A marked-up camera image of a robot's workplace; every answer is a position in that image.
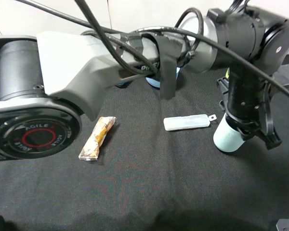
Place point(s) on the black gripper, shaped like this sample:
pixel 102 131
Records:
pixel 246 102

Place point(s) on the teal green cup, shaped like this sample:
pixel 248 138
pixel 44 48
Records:
pixel 225 138

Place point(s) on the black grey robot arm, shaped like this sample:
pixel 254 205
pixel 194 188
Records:
pixel 48 81

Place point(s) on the white plastic case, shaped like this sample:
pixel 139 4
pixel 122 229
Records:
pixel 188 122

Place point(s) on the light blue bowl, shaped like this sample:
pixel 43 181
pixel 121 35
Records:
pixel 156 83

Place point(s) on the blue eraser block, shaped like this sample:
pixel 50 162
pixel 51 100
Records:
pixel 123 85

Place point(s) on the black tablecloth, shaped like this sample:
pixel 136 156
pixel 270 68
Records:
pixel 148 179

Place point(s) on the grey base corner right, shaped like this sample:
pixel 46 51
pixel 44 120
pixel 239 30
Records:
pixel 282 225

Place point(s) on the brown snack packet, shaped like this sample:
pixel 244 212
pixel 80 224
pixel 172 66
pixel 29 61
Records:
pixel 91 149

